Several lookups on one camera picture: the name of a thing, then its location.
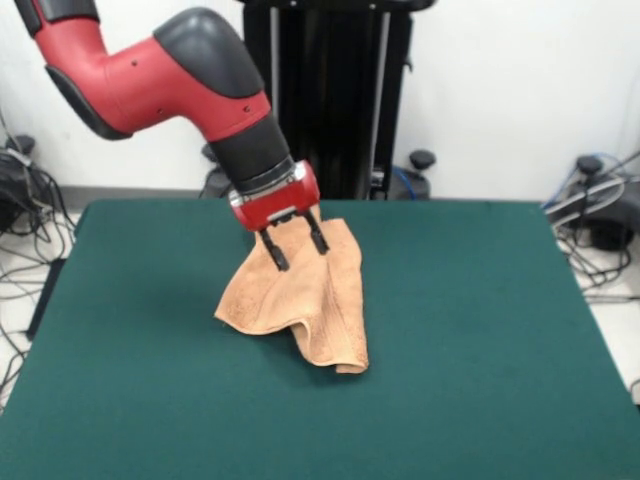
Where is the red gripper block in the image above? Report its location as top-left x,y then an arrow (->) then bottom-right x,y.
228,160 -> 331,273

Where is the long black floor bar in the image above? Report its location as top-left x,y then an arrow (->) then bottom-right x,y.
27,259 -> 66,341

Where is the dark green table cloth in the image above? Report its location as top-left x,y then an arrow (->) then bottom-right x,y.
0,199 -> 634,480

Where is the brown terry towel with label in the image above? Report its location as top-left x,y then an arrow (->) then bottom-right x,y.
214,207 -> 370,375

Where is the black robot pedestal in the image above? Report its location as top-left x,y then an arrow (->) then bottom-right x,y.
199,0 -> 436,201

